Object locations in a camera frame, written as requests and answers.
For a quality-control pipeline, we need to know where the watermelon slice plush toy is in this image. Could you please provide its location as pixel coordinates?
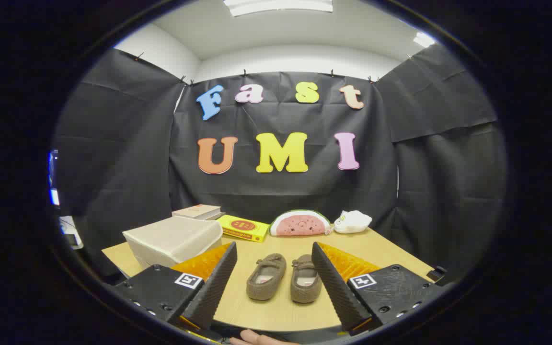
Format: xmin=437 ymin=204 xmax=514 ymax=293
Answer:
xmin=269 ymin=209 xmax=333 ymax=237

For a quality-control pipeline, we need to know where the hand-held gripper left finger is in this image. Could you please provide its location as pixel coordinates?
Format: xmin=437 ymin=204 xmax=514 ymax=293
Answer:
xmin=112 ymin=241 xmax=239 ymax=331

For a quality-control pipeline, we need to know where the beige book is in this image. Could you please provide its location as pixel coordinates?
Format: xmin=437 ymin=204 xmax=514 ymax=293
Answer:
xmin=172 ymin=205 xmax=223 ymax=220

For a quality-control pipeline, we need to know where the white device with keypad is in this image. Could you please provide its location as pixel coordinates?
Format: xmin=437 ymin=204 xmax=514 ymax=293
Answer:
xmin=60 ymin=216 xmax=84 ymax=250

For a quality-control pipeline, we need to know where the large ceiling light panel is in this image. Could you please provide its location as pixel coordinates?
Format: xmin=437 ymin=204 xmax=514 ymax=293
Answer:
xmin=223 ymin=0 xmax=334 ymax=17

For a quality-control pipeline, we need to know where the brown fuzzy slipper shoe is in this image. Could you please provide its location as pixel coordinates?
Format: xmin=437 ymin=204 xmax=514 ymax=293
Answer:
xmin=246 ymin=253 xmax=287 ymax=301
xmin=290 ymin=254 xmax=323 ymax=304

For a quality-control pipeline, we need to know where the black backdrop cloth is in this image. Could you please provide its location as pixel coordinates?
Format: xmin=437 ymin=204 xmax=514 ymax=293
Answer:
xmin=56 ymin=44 xmax=507 ymax=284

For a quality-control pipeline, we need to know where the yellow book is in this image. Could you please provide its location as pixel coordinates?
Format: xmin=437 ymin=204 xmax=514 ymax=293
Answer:
xmin=216 ymin=214 xmax=270 ymax=243

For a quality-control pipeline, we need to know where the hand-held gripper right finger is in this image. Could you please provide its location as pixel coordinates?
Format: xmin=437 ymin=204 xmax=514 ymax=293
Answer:
xmin=311 ymin=241 xmax=449 ymax=336

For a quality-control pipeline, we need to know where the small ceiling light panel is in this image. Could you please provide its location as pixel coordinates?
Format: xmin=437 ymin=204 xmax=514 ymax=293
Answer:
xmin=413 ymin=31 xmax=436 ymax=48

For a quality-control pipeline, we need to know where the white plush toy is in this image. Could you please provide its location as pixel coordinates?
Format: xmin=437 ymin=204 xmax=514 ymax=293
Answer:
xmin=333 ymin=210 xmax=373 ymax=234

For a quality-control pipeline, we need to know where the glowing computer screen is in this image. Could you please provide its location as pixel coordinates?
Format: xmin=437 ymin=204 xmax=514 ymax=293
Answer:
xmin=48 ymin=149 xmax=61 ymax=207

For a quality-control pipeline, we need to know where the cream fabric storage box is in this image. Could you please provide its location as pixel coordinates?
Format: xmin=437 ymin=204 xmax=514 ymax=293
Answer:
xmin=123 ymin=217 xmax=224 ymax=269

